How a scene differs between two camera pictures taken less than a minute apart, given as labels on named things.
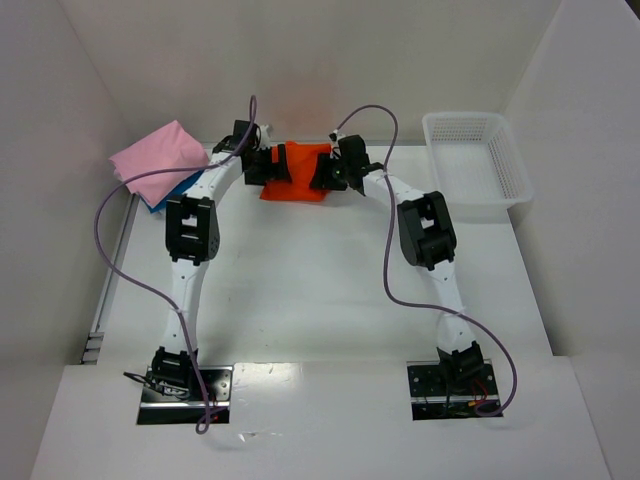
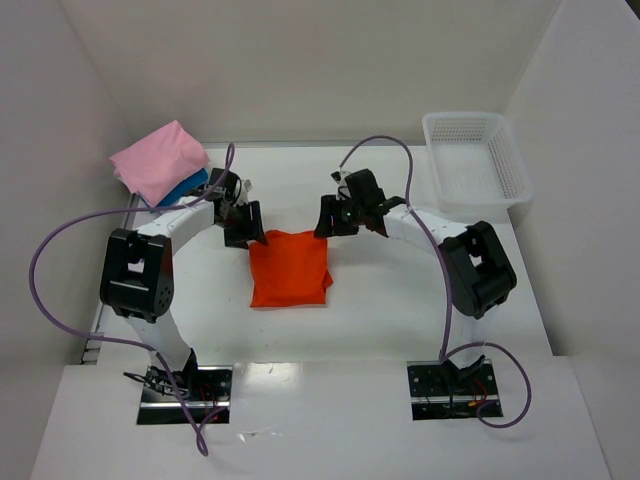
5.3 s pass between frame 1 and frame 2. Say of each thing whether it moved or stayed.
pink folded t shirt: stayed
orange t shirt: moved
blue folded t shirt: stayed
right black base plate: stayed
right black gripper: moved
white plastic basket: stayed
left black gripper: moved
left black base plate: stayed
